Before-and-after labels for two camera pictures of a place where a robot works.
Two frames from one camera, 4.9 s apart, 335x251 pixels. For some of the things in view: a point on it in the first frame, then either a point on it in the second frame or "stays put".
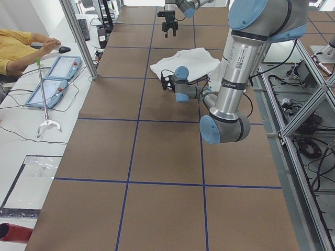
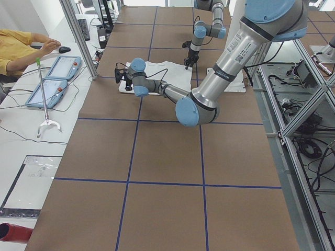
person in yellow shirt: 15,52 stays put
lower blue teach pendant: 53,90 stays put
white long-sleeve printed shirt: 198,63 → 175,73
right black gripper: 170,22 → 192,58
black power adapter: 102,37 stays put
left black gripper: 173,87 → 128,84
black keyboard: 85,29 stays put
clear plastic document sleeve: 26,195 stays put
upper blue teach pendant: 65,67 stays put
